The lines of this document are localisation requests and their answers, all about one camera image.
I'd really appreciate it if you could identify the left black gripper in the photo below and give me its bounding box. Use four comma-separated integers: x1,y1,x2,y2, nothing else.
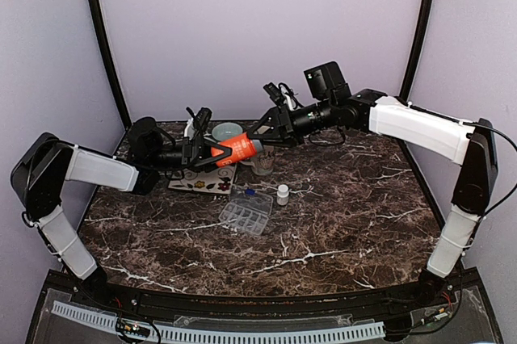
148,136,234,172

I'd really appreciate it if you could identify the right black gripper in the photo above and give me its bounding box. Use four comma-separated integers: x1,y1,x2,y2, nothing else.
249,97,337,147

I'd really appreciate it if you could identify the orange pill bottle grey cap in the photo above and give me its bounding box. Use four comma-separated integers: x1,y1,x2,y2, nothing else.
216,132,263,167

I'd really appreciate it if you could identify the clear plastic pill organizer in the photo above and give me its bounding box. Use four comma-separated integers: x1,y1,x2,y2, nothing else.
219,187,273,236

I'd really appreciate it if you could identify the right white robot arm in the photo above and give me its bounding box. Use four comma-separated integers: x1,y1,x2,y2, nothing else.
247,61,498,307

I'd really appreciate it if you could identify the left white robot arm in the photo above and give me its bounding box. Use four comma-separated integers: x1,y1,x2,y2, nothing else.
11,117,232,308

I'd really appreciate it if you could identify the blue striped ceramic bowl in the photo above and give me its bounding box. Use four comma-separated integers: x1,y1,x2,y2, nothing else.
211,122,243,142

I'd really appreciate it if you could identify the floral rectangular ceramic plate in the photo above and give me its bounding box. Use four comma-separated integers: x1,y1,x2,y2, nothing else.
168,165,237,195

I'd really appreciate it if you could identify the cream ceramic mug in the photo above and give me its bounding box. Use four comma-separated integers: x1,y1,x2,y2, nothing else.
240,145,275,176

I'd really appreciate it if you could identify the small white pill bottle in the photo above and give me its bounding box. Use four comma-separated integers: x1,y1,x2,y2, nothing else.
276,184,289,206

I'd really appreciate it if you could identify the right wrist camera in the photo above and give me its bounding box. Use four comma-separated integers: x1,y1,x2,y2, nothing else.
263,82,303,111

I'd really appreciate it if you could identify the black front rail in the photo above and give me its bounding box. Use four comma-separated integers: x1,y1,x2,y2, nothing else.
74,280,459,321

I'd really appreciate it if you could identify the white slotted cable duct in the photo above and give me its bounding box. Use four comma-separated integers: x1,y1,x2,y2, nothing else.
50,301,386,343

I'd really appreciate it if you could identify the right black frame post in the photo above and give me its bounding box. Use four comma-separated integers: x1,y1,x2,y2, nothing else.
399,0,433,101

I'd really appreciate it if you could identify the black frame post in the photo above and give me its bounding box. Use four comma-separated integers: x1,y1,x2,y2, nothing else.
88,0,132,129
399,0,433,101

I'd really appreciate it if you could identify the left black frame post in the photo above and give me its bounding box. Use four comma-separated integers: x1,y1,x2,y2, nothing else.
88,0,132,129

